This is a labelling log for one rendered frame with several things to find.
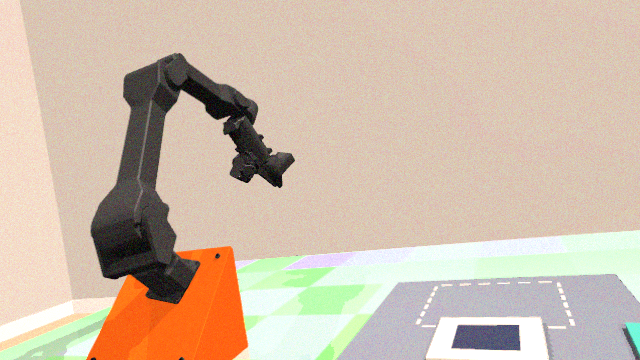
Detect white tile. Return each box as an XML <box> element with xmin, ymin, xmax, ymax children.
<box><xmin>426</xmin><ymin>317</ymin><xmax>549</xmax><ymax>360</ymax></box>

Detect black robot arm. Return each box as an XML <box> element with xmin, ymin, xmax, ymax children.
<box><xmin>90</xmin><ymin>53</ymin><xmax>258</xmax><ymax>304</ymax></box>

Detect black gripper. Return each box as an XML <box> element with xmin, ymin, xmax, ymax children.
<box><xmin>235</xmin><ymin>132</ymin><xmax>295</xmax><ymax>188</ymax></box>

